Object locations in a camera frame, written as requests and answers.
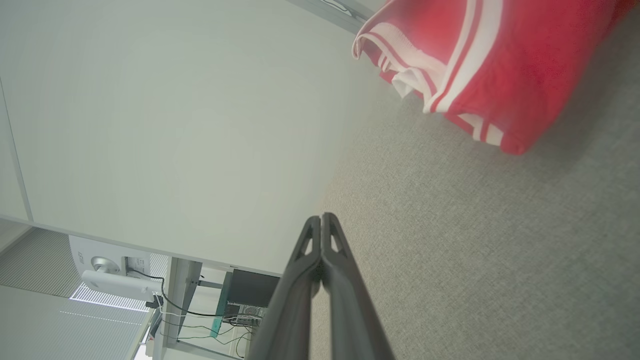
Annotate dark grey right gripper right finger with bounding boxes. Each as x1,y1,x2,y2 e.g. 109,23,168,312
311,212,396,360

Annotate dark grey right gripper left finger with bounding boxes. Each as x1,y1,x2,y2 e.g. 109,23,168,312
248,215,323,360

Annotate red white striped jersey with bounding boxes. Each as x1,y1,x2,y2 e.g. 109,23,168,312
351,0,640,156

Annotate black computer tower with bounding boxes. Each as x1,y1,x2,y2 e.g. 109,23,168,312
223,269,282,328

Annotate grey white office desk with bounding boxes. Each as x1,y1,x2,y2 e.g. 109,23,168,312
150,257,223,360

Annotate white desktop device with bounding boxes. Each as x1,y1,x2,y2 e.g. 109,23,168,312
69,235,164,303

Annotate wide white partition panel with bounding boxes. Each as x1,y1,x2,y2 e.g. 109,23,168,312
0,0,386,277

